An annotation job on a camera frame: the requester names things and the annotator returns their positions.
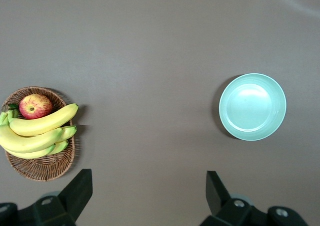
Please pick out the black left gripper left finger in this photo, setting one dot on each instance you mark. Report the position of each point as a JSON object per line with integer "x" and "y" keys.
{"x": 75, "y": 193}

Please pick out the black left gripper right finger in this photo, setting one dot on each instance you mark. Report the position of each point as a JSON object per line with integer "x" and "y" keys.
{"x": 215, "y": 196}

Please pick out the pale green round plate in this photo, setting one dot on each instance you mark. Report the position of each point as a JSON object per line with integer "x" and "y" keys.
{"x": 252, "y": 106}

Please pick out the brown wicker basket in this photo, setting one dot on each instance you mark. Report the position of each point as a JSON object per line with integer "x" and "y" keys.
{"x": 45, "y": 168}

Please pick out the yellow banana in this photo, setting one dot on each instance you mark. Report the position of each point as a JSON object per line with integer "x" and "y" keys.
{"x": 45, "y": 123}
{"x": 68, "y": 132}
{"x": 22, "y": 142}
{"x": 35, "y": 154}

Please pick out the red yellow apple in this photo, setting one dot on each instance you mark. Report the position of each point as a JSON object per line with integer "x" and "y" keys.
{"x": 35, "y": 106}

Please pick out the dark green leaf sprig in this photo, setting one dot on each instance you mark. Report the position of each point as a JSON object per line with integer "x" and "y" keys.
{"x": 13, "y": 106}

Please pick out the brown table cloth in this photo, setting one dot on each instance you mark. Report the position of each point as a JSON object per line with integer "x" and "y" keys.
{"x": 150, "y": 61}

